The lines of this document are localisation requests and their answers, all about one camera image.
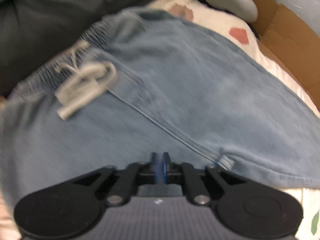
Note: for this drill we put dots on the cream bear print blanket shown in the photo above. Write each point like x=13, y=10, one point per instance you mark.
x=215, y=20

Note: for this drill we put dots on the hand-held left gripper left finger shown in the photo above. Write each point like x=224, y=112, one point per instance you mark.
x=155, y=166

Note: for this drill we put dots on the flattened cardboard box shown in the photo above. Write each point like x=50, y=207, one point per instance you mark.
x=287, y=35

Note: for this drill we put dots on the grey neck pillow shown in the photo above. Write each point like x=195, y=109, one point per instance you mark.
x=232, y=0

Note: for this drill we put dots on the blue denim pants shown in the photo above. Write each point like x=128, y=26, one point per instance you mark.
x=187, y=85

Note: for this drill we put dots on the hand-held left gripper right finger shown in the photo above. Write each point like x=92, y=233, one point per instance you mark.
x=165, y=166

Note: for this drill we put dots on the dark grey pillow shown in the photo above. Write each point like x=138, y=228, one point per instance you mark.
x=50, y=17

